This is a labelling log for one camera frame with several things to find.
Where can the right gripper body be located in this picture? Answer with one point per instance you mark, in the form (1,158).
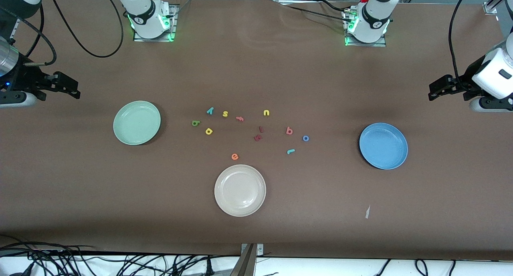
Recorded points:
(28,78)

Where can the silver metal clamp bracket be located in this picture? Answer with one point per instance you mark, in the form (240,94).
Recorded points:
(259,250)

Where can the green round plate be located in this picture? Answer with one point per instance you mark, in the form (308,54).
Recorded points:
(136,122)

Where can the blue round plate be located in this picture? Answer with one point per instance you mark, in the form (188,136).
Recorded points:
(383,146)

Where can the grey metal beam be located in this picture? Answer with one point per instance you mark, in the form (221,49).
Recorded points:
(244,264)

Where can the white round plate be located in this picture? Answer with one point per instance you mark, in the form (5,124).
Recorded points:
(240,190)

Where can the brown table cover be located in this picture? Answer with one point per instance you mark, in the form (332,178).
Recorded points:
(256,67)

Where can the aluminium frame rail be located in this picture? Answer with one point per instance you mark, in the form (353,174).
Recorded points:
(492,7)
(12,31)

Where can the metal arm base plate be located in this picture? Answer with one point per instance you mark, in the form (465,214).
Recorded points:
(173,27)
(380,43)

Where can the small white paper scrap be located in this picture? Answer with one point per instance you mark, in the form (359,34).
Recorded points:
(367,212)

